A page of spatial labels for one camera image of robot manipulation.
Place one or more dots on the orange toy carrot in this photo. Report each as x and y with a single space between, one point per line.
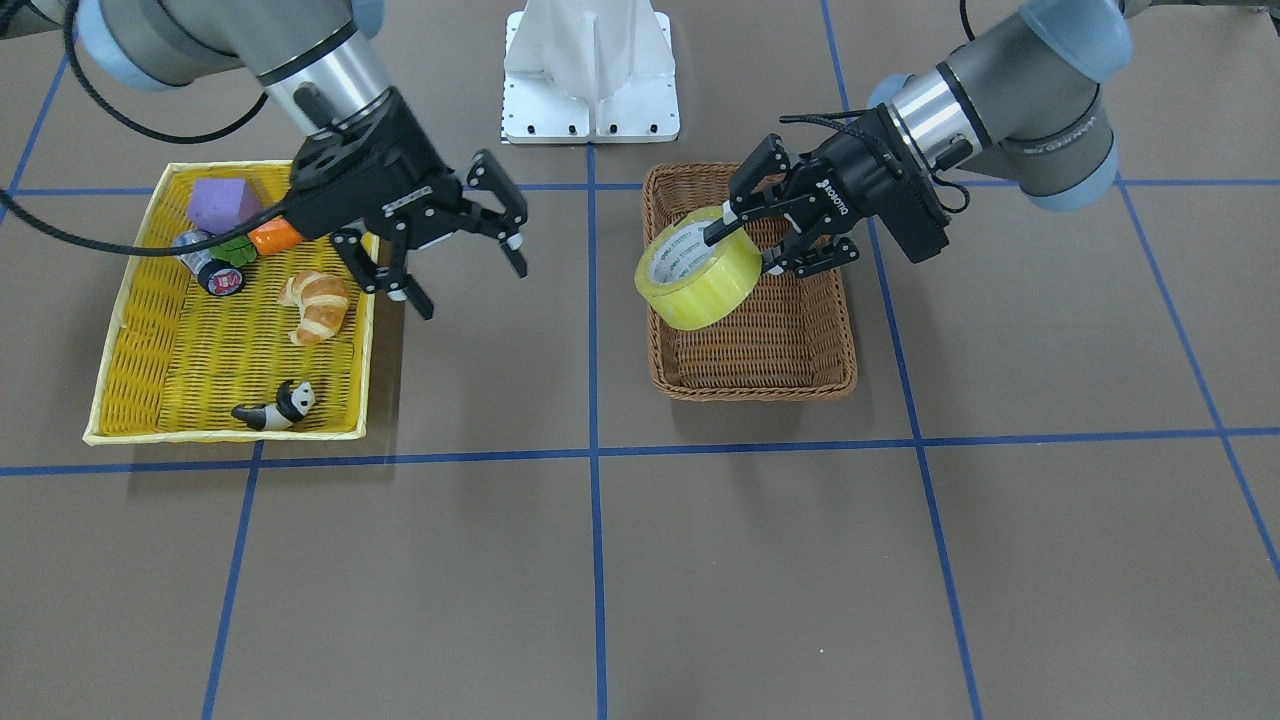
270 238

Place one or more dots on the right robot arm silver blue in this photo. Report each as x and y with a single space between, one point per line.
313 58

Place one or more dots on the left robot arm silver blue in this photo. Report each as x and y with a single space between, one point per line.
1022 102

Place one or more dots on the toy panda figure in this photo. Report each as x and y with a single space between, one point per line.
291 404

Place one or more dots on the brown wicker basket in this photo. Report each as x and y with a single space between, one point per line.
790 340

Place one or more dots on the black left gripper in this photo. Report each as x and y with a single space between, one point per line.
852 171

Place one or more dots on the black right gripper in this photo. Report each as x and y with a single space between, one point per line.
413 133

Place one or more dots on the small dark can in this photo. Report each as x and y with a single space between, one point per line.
215 276

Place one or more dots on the yellow tape roll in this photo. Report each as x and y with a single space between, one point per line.
691 285

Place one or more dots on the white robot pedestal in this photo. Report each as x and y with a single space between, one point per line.
589 72

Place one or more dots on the toy croissant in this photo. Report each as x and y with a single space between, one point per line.
322 301

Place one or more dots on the purple toy block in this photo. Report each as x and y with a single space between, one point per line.
218 205

